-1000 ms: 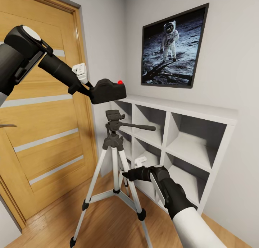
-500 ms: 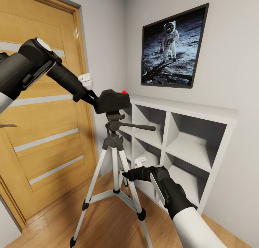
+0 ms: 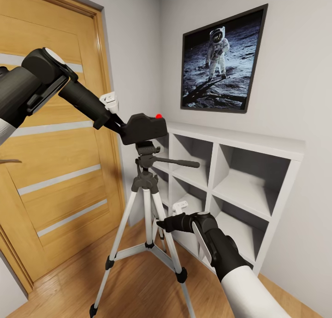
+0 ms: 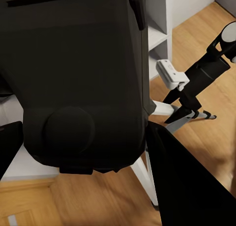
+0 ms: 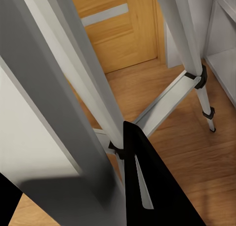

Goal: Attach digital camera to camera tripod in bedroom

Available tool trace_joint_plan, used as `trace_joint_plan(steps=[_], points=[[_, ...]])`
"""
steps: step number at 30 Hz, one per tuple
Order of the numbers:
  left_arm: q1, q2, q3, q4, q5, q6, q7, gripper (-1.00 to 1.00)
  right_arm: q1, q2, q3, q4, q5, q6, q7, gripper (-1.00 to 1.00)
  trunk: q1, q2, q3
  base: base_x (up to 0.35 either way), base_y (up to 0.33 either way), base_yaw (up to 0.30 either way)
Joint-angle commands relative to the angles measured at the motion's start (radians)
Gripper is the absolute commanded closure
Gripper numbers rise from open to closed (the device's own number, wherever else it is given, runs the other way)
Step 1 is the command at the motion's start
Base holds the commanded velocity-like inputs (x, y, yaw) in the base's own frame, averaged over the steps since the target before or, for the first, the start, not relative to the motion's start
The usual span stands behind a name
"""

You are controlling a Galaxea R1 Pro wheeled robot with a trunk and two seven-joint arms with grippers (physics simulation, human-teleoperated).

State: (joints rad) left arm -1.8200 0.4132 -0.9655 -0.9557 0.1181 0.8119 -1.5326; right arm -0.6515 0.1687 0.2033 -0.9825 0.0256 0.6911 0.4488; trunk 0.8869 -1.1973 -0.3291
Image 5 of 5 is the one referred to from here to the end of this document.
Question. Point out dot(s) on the door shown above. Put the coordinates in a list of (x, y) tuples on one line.
[(123, 33)]

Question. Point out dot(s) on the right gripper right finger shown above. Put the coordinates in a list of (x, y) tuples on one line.
[(171, 205)]

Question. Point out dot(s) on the bookcase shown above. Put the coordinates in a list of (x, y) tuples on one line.
[(220, 49)]

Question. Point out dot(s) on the camera tripod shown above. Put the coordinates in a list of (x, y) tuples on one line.
[(48, 148)]

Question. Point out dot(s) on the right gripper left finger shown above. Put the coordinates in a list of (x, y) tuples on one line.
[(10, 196)]

